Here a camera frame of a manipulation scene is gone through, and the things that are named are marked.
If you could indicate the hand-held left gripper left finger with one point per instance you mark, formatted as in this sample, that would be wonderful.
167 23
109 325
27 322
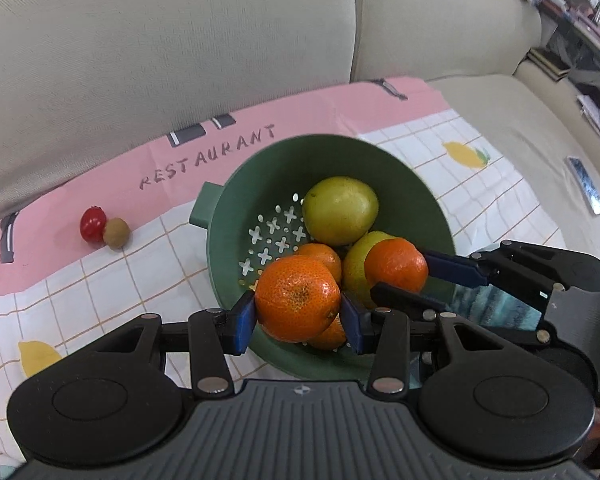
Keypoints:
242 325

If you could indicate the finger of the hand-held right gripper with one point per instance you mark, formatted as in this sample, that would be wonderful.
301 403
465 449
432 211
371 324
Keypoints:
405 297
455 269

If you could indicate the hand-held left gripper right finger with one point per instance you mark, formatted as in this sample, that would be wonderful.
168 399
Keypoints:
352 325

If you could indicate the orange mandarin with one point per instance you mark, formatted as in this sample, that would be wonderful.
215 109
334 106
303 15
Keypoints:
395 265
325 255
297 297
330 338

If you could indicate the green lemon underneath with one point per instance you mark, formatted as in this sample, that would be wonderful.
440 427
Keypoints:
354 270

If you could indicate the green lemon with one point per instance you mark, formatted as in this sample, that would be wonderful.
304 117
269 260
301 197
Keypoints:
340 210

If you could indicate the green plastic colander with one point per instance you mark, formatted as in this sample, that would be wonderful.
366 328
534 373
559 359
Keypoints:
280 175

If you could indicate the green striped clothing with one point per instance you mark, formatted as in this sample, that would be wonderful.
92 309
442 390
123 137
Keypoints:
500 307

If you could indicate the pink white printed cloth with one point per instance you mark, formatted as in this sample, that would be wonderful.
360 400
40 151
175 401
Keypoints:
130 270

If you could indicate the small rectangular device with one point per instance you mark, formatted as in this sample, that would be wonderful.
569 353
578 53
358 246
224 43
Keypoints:
586 185

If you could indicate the brown longan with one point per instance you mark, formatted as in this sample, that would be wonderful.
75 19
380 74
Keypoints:
116 233

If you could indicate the red cherry tomato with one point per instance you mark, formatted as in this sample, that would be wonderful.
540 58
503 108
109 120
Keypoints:
92 223

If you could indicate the stack of books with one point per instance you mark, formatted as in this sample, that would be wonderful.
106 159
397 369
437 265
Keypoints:
547 62

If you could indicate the beige sofa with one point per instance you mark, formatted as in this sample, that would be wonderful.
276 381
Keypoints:
180 35

